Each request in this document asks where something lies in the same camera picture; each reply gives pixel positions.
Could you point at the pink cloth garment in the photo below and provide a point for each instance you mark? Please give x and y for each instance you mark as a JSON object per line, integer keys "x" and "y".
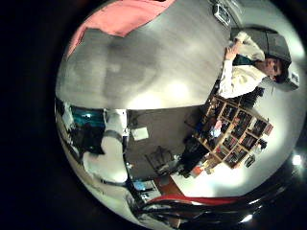
{"x": 128, "y": 16}

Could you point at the white paper sheet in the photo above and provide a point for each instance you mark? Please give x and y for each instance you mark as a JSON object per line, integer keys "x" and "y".
{"x": 139, "y": 133}

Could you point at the black metal stand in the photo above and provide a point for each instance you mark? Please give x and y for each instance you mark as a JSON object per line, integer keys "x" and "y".
{"x": 158, "y": 159}

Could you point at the black bag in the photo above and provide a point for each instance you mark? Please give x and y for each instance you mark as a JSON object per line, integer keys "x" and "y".
{"x": 192, "y": 156}

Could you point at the teal lit panel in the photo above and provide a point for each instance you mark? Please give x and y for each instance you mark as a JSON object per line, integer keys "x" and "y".
{"x": 86, "y": 116}

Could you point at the black control box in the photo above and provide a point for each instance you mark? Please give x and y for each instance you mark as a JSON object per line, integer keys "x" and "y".
{"x": 86, "y": 140}

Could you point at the orange floor mat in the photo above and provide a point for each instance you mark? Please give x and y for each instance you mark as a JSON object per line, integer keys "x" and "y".
{"x": 168, "y": 187}

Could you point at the wooden bookshelf with books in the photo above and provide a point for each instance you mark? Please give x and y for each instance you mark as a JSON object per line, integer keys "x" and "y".
{"x": 236, "y": 134}

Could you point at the person in white hoodie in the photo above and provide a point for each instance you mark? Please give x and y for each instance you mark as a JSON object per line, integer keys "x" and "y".
{"x": 243, "y": 73}

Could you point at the white box device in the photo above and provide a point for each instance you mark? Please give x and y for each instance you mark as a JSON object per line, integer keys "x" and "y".
{"x": 221, "y": 13}

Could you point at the grey chair back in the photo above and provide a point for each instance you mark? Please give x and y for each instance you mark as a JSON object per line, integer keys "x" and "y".
{"x": 271, "y": 41}

